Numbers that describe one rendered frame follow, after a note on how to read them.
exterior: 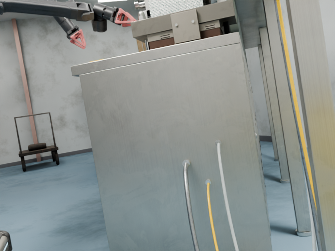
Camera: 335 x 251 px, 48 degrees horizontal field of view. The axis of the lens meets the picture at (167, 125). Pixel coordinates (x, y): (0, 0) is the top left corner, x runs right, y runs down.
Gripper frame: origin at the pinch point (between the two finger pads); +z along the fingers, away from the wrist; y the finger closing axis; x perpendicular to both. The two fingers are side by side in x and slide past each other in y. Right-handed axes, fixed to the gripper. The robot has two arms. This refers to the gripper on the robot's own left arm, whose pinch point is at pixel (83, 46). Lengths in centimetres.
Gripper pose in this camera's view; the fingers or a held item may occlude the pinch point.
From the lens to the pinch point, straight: 193.4
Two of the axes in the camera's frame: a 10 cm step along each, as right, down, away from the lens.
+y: -2.7, 0.0, 9.6
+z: 6.1, 7.7, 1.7
